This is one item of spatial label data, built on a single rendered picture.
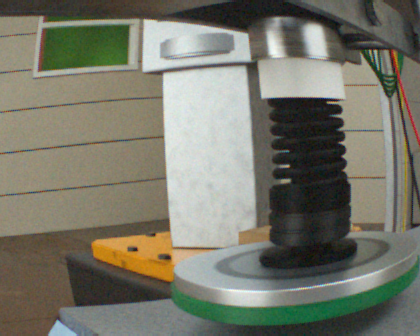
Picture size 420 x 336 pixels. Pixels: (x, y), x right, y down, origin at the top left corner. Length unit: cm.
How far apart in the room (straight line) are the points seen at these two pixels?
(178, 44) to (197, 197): 32
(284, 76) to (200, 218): 92
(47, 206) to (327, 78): 670
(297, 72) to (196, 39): 84
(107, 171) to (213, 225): 629
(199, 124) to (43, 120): 579
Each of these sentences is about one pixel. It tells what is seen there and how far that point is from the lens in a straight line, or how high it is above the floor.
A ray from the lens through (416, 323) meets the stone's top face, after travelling 44.
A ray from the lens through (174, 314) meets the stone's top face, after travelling 54.
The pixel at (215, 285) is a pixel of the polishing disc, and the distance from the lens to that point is 42.
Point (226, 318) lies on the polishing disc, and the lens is 41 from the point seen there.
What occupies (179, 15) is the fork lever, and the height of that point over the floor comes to 111.
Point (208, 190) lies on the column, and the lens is 133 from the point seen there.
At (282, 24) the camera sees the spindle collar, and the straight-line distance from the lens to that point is 45.
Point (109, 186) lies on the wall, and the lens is 762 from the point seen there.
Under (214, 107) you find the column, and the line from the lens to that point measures 132.
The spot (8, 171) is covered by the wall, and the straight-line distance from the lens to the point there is 679.
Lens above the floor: 101
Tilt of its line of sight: 3 degrees down
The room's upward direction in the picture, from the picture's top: 3 degrees counter-clockwise
